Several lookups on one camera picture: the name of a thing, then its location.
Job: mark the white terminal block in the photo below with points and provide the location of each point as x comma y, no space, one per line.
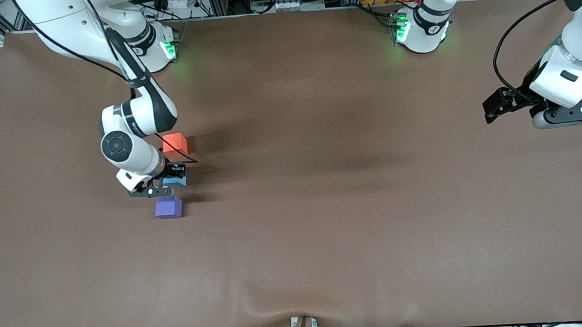
287,5

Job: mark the brown table mat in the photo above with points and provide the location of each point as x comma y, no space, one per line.
296,244

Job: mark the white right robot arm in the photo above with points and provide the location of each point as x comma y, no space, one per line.
131,117

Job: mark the purple foam block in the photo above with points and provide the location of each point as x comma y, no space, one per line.
167,207

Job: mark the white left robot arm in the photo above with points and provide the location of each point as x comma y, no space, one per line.
424,36

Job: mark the orange foam block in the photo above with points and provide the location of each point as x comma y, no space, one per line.
172,143

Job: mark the blue foam block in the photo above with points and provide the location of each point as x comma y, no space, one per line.
178,182

